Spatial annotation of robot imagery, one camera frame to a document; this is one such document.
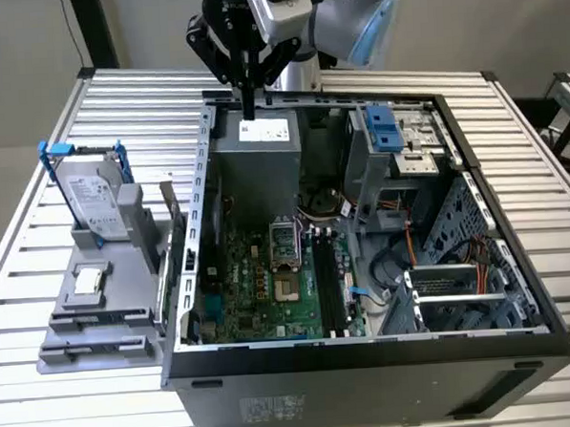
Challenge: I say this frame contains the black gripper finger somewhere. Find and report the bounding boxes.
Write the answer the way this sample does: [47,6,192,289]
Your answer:
[183,11,251,125]
[245,35,306,121]

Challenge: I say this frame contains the RAM memory stick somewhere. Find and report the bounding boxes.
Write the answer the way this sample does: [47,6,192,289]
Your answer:
[41,338,153,362]
[51,307,153,328]

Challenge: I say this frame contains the black RAM slot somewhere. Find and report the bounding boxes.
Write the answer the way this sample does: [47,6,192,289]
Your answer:
[324,227,345,339]
[317,227,338,340]
[311,227,331,340]

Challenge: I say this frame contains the grey power supply unit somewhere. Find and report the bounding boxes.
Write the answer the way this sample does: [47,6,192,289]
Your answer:
[206,105,307,230]

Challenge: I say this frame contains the blue plastic drive latch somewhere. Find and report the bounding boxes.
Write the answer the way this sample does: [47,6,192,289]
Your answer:
[364,102,403,155]

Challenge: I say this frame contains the silver drive cage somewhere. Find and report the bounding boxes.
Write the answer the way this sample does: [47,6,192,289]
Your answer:
[342,98,453,225]

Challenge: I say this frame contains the metal socket cover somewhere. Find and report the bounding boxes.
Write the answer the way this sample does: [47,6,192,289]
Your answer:
[267,216,304,272]

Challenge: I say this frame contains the hard disk in blue carrier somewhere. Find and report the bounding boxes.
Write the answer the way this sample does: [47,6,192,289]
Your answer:
[36,136,134,246]

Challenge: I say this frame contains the green graphics card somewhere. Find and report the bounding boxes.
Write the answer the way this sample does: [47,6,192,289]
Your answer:
[152,180,197,336]

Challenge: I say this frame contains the CPU socket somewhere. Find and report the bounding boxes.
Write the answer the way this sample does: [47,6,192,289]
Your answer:
[272,268,305,311]

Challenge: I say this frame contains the green motherboard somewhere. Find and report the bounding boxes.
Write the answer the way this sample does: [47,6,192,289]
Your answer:
[189,218,369,347]

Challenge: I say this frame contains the grey parts rack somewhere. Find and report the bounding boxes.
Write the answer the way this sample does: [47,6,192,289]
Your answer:
[28,178,199,375]

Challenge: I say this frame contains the blue expansion slot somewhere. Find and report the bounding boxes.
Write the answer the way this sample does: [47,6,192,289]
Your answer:
[201,295,224,324]

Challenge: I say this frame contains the silver CPU chip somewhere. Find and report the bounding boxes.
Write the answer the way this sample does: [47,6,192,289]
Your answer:
[72,267,105,295]

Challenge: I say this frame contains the grey disk bay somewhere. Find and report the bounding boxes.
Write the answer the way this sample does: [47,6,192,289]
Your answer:
[377,256,546,337]

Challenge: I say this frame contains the black open PC case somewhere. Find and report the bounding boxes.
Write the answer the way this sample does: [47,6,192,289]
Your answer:
[144,71,570,427]

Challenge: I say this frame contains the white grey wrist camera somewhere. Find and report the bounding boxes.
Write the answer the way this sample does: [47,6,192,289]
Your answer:
[246,0,316,47]

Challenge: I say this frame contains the black metal post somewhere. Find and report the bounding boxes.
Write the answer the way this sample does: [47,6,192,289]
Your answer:
[70,0,119,73]

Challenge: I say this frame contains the thin orange wire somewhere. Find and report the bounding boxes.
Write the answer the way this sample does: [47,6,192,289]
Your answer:
[402,218,418,268]

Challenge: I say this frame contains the black looped cable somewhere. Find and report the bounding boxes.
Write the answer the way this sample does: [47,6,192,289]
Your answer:
[366,244,416,309]

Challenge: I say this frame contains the orange yellow wire bundle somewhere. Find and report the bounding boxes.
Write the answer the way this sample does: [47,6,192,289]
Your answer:
[457,234,495,297]

